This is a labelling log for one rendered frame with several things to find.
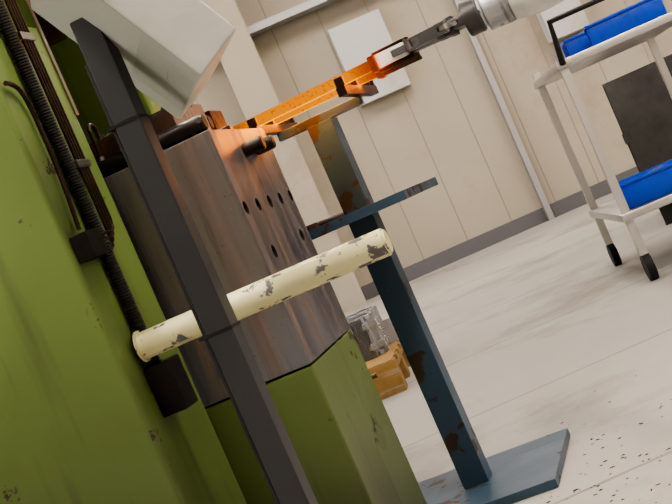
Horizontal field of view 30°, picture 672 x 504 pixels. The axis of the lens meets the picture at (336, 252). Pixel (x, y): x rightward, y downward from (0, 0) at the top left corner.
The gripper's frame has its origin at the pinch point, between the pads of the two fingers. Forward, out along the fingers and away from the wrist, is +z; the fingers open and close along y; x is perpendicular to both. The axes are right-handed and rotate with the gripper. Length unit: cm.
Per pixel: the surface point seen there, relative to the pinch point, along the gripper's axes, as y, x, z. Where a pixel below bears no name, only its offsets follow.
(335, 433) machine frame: -53, -61, 28
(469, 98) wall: 788, 28, 75
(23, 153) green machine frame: -82, 2, 46
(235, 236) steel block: -53, -23, 30
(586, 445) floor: 17, -95, -2
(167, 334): -76, -33, 39
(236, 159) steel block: -44, -10, 27
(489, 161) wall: 787, -27, 81
